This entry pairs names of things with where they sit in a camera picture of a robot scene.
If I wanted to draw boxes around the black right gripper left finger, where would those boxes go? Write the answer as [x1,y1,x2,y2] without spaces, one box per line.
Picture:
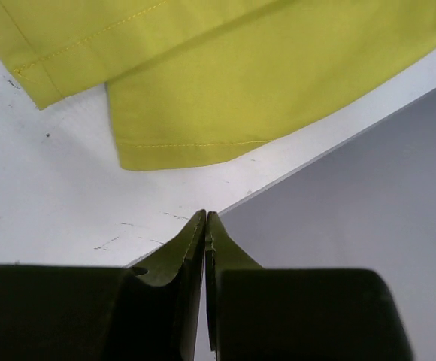
[0,210,206,360]

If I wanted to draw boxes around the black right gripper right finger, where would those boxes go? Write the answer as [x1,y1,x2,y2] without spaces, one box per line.
[205,212,413,360]

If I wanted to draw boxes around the yellow-green trousers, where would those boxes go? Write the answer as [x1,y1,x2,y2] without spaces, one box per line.
[0,1,436,171]

